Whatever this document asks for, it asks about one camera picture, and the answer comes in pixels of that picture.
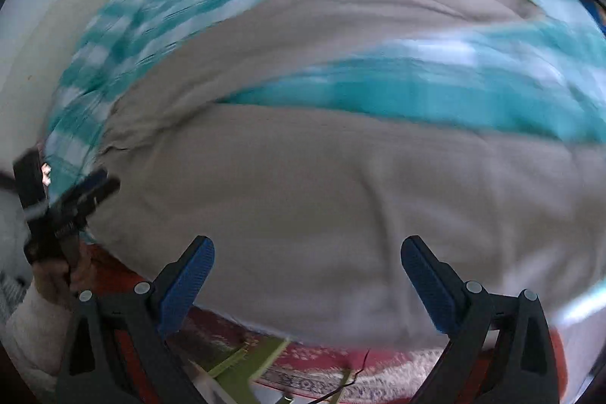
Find beige pants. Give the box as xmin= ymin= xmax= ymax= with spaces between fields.
xmin=87 ymin=0 xmax=606 ymax=348

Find person's left forearm white sleeve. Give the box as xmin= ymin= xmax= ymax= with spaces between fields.
xmin=4 ymin=285 xmax=81 ymax=393

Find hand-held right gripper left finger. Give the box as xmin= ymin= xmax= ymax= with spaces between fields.
xmin=54 ymin=235 xmax=216 ymax=404

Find red patterned rug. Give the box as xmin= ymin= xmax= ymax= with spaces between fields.
xmin=85 ymin=243 xmax=569 ymax=404

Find green flat object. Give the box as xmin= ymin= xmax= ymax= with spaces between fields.
xmin=203 ymin=335 xmax=292 ymax=386

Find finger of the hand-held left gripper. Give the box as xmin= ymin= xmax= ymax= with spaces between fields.
xmin=66 ymin=168 xmax=107 ymax=202
xmin=71 ymin=178 xmax=122 ymax=225

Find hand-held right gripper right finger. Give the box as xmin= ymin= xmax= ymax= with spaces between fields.
xmin=400 ymin=235 xmax=562 ymax=404

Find teal checked blanket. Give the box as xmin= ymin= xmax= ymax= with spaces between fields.
xmin=45 ymin=0 xmax=606 ymax=206

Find thin black cable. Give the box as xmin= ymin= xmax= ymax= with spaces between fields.
xmin=310 ymin=349 xmax=372 ymax=404

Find person's left hand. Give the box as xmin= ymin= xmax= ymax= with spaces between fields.
xmin=32 ymin=242 xmax=99 ymax=298

